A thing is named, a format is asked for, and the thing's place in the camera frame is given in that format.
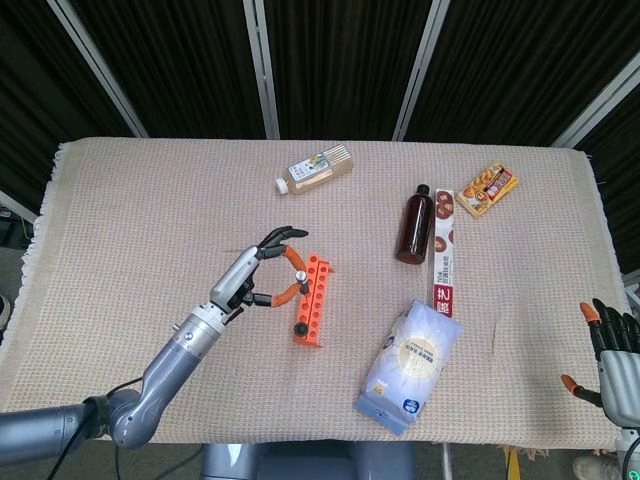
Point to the grey metal partition post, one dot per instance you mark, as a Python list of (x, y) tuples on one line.
[(600, 100), (262, 70), (100, 70), (420, 70)]

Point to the clear juice bottle white cap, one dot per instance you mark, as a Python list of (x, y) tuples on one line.
[(320, 172)]

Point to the orange tool holder rack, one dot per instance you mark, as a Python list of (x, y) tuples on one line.
[(315, 320)]

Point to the dark pleated curtain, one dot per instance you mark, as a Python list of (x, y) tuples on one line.
[(190, 60)]

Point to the white table leg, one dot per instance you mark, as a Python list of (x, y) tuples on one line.
[(447, 462)]

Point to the beige woven tablecloth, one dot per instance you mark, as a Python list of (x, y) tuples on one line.
[(125, 225)]

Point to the long white baking paper box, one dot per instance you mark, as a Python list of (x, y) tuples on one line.
[(444, 250)]

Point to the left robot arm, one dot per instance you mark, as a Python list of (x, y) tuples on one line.
[(170, 360)]

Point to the yellow snack box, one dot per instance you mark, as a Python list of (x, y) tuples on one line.
[(485, 190)]

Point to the dark brown bottle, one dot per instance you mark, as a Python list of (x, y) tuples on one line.
[(415, 230)]

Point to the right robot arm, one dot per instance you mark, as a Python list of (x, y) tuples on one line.
[(629, 450)]

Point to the large green black screwdriver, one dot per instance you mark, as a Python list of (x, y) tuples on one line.
[(300, 329)]

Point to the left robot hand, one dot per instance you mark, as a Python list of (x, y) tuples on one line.
[(235, 277)]

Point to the blue white tissue pack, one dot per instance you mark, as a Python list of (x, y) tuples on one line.
[(410, 360)]

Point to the grey robot torso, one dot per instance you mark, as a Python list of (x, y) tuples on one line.
[(300, 462)]

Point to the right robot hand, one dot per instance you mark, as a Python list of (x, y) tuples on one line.
[(620, 380)]

